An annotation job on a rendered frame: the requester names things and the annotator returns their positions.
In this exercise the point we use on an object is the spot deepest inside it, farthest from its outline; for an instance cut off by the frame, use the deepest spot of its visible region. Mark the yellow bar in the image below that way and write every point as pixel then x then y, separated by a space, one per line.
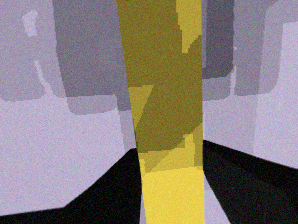
pixel 162 47

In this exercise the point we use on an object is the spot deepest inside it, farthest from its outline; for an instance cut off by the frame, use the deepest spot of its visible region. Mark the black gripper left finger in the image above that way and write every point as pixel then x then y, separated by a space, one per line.
pixel 115 198

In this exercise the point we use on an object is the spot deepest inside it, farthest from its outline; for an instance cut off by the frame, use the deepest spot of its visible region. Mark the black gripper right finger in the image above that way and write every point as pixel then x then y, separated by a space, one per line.
pixel 251 190

